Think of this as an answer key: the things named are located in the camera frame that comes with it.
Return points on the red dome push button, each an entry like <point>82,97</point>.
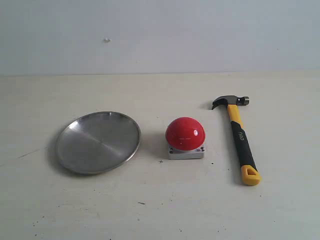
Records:
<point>185,137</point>

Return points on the round steel plate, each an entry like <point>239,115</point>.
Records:
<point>97,142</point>

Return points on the yellow black claw hammer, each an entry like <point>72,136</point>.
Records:
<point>249,173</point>

